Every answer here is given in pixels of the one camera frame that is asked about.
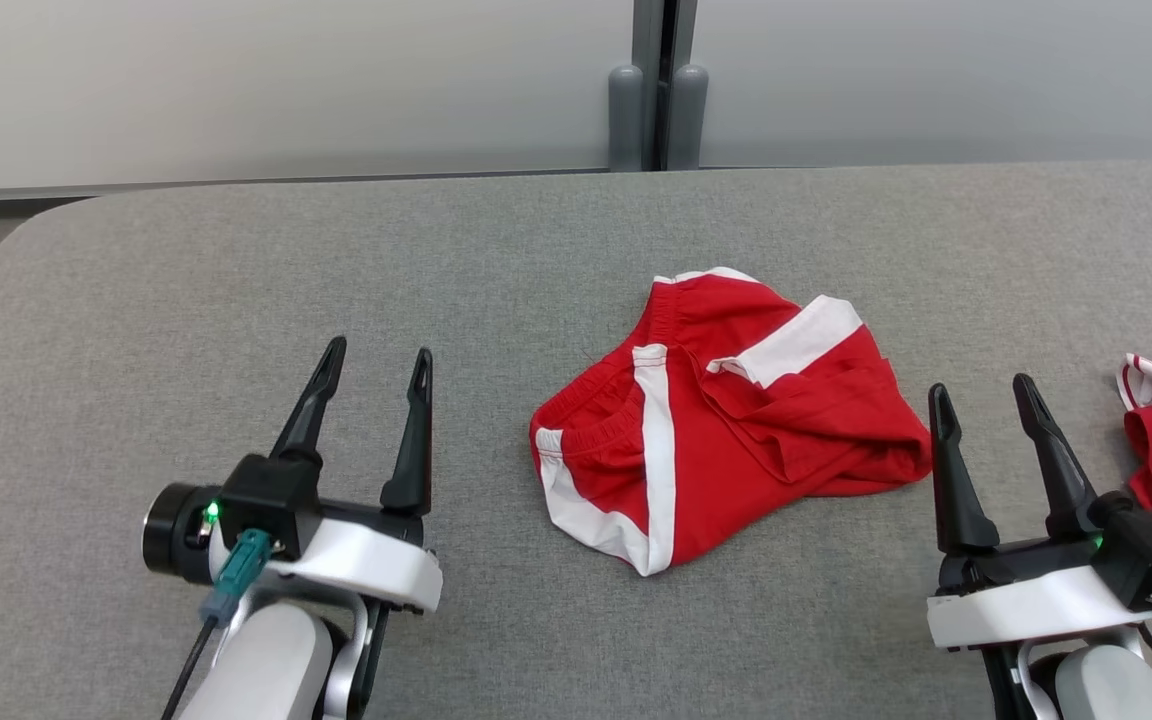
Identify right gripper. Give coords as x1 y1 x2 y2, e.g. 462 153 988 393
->
926 373 1152 653

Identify grey partition base rail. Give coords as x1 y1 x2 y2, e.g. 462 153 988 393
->
0 165 627 204

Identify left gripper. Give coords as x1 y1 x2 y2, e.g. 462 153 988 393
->
266 336 444 613

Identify grey vertical partition post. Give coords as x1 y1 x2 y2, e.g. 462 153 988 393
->
669 0 709 171
608 0 667 173

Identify red shorts white stripes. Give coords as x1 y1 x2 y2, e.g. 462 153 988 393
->
529 266 934 578

